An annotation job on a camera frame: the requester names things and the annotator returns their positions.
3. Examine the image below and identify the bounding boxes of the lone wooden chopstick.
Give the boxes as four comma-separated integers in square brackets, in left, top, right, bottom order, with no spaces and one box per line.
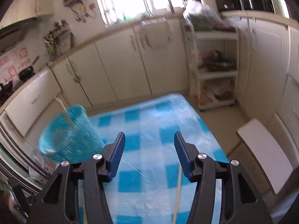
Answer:
[172,165,182,224]

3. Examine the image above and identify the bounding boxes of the teal perforated plastic basket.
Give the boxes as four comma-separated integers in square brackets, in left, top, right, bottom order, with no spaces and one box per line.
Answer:
[38,105,105,164]

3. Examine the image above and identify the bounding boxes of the floral plastic bag bin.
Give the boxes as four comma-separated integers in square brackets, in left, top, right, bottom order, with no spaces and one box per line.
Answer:
[29,148,58,183]

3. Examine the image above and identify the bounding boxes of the white bench seat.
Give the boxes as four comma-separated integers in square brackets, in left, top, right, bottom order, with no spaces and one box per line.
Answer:
[237,119,293,194]

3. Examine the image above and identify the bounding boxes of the white plastic shelf rack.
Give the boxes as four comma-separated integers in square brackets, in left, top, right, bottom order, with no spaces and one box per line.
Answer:
[183,24,239,112]

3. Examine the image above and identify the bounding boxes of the black wok pan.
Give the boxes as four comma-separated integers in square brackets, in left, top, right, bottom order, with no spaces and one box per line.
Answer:
[18,56,40,83]

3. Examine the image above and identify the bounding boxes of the black pot on stove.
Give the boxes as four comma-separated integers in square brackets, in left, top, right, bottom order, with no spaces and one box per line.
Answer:
[0,81,13,105]

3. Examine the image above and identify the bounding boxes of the utensil drying rack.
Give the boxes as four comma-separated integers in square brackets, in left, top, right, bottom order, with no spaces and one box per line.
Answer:
[43,20,73,61]

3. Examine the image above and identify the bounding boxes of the white plastic bag on rack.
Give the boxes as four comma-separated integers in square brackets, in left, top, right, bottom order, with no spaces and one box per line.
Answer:
[183,0,223,31]

